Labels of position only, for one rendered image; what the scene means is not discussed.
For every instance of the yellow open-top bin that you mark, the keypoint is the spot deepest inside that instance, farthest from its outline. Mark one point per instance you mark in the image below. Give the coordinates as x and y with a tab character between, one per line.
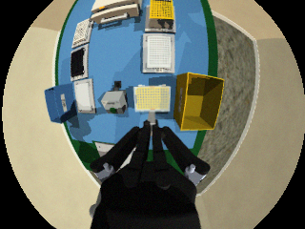
202	104

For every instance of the blue bench mat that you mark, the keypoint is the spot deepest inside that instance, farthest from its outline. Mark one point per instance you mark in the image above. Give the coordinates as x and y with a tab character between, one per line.
116	54

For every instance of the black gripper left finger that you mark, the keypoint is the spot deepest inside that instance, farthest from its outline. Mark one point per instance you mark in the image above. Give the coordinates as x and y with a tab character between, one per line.
116	156

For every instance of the blue open-top bin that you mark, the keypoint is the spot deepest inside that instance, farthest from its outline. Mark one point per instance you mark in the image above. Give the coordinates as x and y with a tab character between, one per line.
60	98

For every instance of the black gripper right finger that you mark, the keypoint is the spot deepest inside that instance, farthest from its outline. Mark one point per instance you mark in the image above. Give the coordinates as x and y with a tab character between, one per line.
195	168

